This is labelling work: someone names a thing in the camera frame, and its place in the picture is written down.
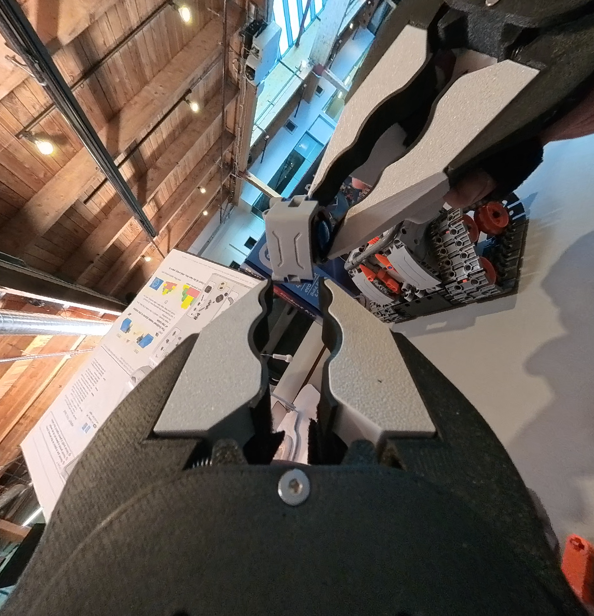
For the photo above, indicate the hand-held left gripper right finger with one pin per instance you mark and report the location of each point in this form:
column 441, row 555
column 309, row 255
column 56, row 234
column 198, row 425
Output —
column 379, row 385

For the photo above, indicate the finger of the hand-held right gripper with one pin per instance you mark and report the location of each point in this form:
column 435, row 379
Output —
column 374, row 106
column 460, row 130

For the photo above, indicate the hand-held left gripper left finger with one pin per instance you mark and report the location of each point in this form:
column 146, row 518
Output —
column 215, row 375

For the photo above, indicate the grey toy canister panel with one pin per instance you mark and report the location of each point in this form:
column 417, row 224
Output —
column 290, row 240

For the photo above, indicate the person's right hand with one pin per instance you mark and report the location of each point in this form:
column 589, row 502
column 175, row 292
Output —
column 470, row 190

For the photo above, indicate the white book stand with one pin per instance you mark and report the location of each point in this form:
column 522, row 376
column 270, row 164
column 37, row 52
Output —
column 297, row 418

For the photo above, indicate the white instruction booklet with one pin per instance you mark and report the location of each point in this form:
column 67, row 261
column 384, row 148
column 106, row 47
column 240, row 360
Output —
column 109, row 361

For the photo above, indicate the grey tracked toy robot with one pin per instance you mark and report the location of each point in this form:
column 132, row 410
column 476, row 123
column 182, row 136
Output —
column 422, row 269

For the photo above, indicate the blue robot kit box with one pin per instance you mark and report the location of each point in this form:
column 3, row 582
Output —
column 258, row 260

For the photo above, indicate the black steel beam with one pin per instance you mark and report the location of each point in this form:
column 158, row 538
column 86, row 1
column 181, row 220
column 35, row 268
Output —
column 37, row 276

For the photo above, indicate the ceiling spot lights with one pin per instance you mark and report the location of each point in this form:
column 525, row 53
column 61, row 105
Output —
column 184, row 13

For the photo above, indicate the small orange toy piece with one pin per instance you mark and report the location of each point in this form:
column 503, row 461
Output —
column 577, row 568

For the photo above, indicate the metal ventilation duct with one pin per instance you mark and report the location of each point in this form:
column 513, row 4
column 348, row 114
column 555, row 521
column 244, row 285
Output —
column 46, row 322

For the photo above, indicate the black ceiling track rail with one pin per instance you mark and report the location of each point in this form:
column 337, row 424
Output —
column 75, row 110

